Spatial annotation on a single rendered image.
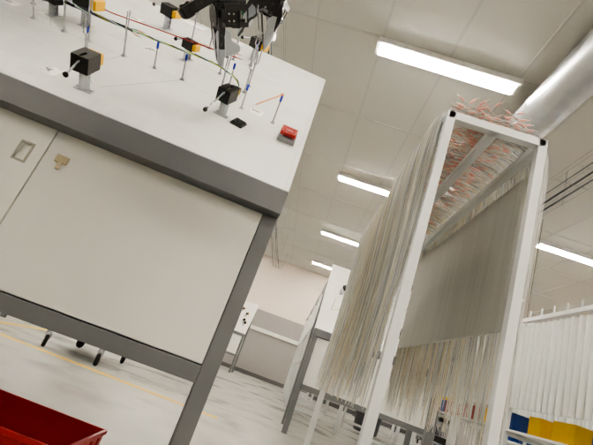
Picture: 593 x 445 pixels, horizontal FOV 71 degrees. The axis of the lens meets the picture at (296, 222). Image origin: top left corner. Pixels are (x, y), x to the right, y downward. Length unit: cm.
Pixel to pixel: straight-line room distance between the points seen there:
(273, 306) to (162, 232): 1116
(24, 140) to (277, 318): 1118
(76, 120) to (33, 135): 12
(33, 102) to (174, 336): 66
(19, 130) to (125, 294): 49
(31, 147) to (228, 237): 52
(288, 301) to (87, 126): 1126
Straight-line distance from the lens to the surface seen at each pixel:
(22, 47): 145
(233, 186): 107
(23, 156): 122
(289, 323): 1211
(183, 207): 109
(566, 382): 403
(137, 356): 105
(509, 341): 138
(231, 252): 106
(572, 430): 435
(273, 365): 1205
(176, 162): 109
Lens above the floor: 45
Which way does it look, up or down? 19 degrees up
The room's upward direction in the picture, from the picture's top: 20 degrees clockwise
